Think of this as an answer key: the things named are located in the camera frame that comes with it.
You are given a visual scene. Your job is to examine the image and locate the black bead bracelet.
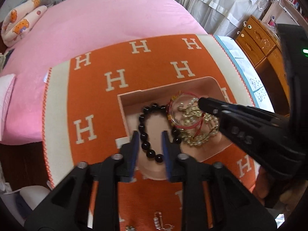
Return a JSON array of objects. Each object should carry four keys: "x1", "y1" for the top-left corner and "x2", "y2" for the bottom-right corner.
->
[{"x1": 137, "y1": 102, "x2": 183, "y2": 163}]

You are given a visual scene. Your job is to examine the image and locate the clear red string bangle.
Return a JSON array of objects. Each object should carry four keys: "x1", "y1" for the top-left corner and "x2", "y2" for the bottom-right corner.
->
[{"x1": 167, "y1": 91, "x2": 204, "y2": 129}]

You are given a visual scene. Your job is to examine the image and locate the pearl safety pin brooch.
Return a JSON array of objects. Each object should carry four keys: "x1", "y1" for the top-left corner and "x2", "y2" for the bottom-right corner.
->
[{"x1": 153, "y1": 211, "x2": 174, "y2": 231}]

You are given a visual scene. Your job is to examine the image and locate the pink jewelry tray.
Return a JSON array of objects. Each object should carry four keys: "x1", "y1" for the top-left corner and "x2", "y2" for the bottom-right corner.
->
[{"x1": 117, "y1": 77, "x2": 231, "y2": 180}]

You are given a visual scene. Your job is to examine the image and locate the blue white paper sheet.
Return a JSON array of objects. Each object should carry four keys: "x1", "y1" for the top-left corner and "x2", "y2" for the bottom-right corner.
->
[{"x1": 214, "y1": 35, "x2": 274, "y2": 113}]

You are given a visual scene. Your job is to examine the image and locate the orange H-pattern blanket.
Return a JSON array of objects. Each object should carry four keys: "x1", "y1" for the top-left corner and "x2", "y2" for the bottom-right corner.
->
[{"x1": 42, "y1": 34, "x2": 255, "y2": 230}]

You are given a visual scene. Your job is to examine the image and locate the wooden dresser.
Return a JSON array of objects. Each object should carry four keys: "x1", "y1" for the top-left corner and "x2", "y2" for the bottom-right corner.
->
[{"x1": 235, "y1": 16, "x2": 290, "y2": 116}]

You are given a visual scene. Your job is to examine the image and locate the white lace covered furniture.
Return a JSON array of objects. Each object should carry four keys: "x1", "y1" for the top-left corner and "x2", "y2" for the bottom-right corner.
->
[{"x1": 176, "y1": 0, "x2": 279, "y2": 37}]

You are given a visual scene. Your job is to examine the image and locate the white chair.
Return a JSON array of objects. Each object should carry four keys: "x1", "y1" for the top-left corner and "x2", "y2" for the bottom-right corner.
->
[{"x1": 15, "y1": 186, "x2": 51, "y2": 220}]

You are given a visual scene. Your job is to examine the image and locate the pink bed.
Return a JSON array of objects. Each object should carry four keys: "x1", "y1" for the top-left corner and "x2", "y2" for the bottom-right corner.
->
[{"x1": 1, "y1": 0, "x2": 205, "y2": 145}]

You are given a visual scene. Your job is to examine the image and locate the white pillow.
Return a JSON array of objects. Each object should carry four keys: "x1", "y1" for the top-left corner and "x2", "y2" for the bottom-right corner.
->
[{"x1": 0, "y1": 74, "x2": 16, "y2": 141}]

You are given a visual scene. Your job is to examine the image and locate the bear print rolled quilt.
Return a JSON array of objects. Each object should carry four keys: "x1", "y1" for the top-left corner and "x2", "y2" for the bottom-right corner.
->
[{"x1": 1, "y1": 0, "x2": 48, "y2": 48}]

